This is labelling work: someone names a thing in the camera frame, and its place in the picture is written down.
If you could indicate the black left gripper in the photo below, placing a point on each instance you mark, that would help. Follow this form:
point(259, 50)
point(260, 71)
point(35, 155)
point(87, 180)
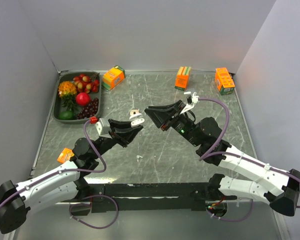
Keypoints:
point(121, 136)

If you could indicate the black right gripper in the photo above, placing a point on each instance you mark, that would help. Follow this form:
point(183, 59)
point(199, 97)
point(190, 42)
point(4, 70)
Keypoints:
point(164, 113)

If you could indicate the white earbud charging case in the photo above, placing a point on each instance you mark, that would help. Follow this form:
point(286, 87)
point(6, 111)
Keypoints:
point(136, 119)

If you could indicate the beige earbud charging case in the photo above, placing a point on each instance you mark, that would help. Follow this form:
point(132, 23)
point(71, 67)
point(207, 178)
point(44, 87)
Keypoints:
point(134, 112)

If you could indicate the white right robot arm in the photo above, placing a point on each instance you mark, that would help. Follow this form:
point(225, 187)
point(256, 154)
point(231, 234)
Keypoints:
point(278, 188)

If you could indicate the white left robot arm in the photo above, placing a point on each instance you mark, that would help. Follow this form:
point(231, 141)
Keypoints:
point(62, 183)

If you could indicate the dark purple grape bunch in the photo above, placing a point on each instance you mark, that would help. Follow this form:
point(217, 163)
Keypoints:
point(89, 110)

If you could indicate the orange sponge pack back middle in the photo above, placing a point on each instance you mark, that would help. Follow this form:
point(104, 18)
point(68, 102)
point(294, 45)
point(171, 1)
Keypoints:
point(182, 77)

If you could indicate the orange sponge pack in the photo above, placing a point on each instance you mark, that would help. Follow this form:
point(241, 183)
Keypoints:
point(113, 77)
point(182, 77)

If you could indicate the red apple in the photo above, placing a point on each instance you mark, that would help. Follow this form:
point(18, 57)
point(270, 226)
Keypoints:
point(83, 99)

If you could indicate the orange sponge pack back left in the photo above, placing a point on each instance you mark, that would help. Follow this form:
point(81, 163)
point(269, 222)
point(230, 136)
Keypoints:
point(113, 77)

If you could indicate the dark grey fruit tray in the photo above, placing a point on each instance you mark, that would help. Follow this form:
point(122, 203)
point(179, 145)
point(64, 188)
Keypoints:
point(57, 106)

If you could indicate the green avocado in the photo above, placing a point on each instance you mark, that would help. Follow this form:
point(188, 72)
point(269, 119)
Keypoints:
point(66, 115)

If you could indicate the red yellow lychee bunch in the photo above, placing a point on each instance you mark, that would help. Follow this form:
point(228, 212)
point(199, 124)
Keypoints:
point(87, 83)

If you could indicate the orange box front left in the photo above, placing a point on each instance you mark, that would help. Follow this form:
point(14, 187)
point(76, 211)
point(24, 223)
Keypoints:
point(65, 155)

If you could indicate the orange box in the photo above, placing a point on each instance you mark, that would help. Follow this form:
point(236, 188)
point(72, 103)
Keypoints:
point(224, 81)
point(65, 155)

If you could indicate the orange yellow flower pineapple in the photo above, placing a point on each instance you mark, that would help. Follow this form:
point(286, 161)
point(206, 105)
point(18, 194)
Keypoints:
point(67, 92)

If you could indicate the orange box back right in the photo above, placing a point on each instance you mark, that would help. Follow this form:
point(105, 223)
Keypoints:
point(224, 81)

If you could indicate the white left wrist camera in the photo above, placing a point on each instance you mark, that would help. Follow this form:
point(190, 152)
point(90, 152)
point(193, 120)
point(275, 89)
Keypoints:
point(102, 126)

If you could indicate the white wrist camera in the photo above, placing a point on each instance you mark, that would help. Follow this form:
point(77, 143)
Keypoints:
point(192, 99)
point(102, 126)

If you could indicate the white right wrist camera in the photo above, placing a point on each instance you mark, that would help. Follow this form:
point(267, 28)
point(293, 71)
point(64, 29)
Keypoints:
point(192, 99)

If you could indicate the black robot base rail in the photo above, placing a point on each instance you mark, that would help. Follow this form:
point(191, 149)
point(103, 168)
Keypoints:
point(149, 196)

